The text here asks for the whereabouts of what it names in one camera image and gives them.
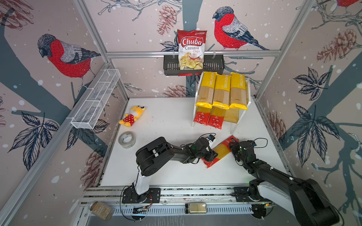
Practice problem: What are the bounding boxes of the clear tape roll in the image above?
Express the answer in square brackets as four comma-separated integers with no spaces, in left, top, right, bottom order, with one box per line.
[118,131,136,149]

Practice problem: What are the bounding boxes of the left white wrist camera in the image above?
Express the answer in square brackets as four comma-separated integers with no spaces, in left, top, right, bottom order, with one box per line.
[206,134,216,143]

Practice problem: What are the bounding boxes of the white wire mesh basket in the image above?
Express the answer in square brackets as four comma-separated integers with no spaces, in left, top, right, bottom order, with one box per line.
[71,69,120,130]

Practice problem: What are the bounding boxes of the yellow plush toy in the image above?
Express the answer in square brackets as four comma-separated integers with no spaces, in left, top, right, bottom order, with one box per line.
[119,105,146,127]

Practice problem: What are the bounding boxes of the metallic box on rail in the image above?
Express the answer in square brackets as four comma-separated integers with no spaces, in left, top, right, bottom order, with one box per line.
[185,202,207,214]

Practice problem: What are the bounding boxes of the black wire hanging basket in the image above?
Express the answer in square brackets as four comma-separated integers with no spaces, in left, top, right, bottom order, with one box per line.
[163,54,225,76]

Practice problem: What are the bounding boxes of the wooden two-tier shelf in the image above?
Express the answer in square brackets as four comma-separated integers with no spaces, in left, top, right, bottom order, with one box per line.
[193,74,251,125]

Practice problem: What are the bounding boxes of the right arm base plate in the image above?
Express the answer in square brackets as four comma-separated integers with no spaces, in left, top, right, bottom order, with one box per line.
[231,187,271,203]

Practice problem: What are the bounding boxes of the yellow pasta bag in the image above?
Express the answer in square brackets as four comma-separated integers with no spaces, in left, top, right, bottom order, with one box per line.
[230,73,248,110]
[195,72,218,109]
[212,75,231,110]

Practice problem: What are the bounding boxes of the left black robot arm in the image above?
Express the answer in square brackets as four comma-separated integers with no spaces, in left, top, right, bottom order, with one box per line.
[133,133,218,195]

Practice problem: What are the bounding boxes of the red pasta bag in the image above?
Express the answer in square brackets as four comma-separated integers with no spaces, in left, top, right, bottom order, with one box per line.
[194,106,211,125]
[203,136,239,168]
[207,107,226,130]

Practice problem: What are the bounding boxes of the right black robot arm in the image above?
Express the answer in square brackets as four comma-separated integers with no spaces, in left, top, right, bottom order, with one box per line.
[229,140,341,226]

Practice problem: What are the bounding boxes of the glass jar brown contents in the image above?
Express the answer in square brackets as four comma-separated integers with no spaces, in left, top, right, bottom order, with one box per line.
[90,201,114,221]

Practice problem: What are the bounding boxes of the Chuba cassava chips bag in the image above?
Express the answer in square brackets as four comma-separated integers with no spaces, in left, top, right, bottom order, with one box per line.
[177,30,207,70]

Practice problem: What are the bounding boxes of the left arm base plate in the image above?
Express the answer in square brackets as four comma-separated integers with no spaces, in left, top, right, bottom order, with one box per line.
[121,187,161,204]

